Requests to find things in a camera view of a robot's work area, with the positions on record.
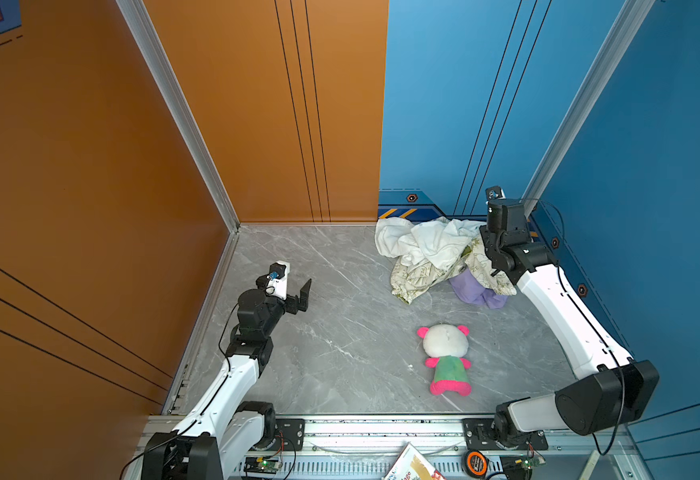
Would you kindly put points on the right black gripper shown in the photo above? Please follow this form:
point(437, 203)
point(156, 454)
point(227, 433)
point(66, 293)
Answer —
point(484, 233)

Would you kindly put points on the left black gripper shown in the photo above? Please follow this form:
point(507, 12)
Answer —
point(291, 305)

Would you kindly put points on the purple t-shirt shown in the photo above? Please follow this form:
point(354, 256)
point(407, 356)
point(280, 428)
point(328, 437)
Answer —
point(469, 290)

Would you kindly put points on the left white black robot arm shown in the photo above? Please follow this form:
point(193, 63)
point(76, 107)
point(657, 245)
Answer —
point(212, 440)

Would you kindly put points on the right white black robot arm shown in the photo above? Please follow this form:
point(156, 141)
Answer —
point(611, 387)

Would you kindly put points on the white cloth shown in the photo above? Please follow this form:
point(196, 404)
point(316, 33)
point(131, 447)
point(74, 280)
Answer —
point(440, 242)

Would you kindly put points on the cream patterned cloth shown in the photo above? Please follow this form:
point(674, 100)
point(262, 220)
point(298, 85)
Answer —
point(410, 283)

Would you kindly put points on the white pink plush toy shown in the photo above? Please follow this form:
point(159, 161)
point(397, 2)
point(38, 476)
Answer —
point(446, 347)

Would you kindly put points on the left green circuit board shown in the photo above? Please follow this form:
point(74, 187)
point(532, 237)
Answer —
point(261, 467)

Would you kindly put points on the green circuit board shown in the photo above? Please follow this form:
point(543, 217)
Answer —
point(530, 463)
point(261, 467)

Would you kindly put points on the printed booklet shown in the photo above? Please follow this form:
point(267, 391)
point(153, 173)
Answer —
point(411, 464)

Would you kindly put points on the right green circuit board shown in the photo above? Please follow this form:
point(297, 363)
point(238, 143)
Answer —
point(530, 463)

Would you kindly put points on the orange black tape measure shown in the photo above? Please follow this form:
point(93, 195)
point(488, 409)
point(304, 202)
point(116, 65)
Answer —
point(476, 464)

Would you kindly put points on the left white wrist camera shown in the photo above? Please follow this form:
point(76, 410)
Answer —
point(277, 279)

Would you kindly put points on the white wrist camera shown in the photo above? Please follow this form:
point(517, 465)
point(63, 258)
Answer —
point(494, 193)
point(277, 279)

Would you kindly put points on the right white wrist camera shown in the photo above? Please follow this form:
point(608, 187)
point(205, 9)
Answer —
point(494, 193)

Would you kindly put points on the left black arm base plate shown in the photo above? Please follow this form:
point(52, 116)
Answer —
point(288, 433)

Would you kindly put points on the aluminium front rail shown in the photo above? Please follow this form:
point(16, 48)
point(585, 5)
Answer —
point(366, 446)

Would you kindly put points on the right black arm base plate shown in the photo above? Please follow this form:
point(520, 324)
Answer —
point(481, 434)

